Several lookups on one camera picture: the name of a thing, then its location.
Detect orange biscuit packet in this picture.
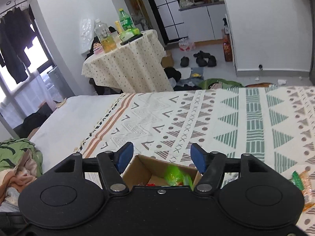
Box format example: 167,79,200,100
298,171,314,211

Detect white kitchen cabinet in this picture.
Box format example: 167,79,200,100
179,3,227,42

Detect white mattress sheet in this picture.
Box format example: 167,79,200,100
31,95,119,173

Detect dark green snack bag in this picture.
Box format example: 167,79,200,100
290,171,304,191

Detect hanging dark clothes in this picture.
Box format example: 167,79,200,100
1,7,36,84

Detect yellow liquid plastic bottle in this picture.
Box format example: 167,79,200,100
94,19,117,53

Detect patterned bed blanket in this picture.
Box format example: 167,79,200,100
80,86,314,181

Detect single black slipper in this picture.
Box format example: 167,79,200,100
180,56,190,68

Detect green soda bottle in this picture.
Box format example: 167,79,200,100
119,8,133,31

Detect green leaf patterned quilt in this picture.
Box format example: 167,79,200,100
0,138,44,212

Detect bright green snack bag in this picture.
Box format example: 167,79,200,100
164,165,193,189

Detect green tissue pack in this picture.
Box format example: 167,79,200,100
119,28,140,41

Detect brown cardboard box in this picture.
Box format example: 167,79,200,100
122,155,202,190

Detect pink water bottle pack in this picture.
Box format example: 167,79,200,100
178,37,195,52

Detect dark oil bottle on floor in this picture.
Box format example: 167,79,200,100
223,30,233,62

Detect black slippers pile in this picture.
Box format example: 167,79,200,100
193,51,217,67

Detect small cardboard box on floor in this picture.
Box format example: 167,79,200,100
161,50,174,68

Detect dotted cream tablecloth table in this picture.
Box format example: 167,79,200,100
82,29,173,93

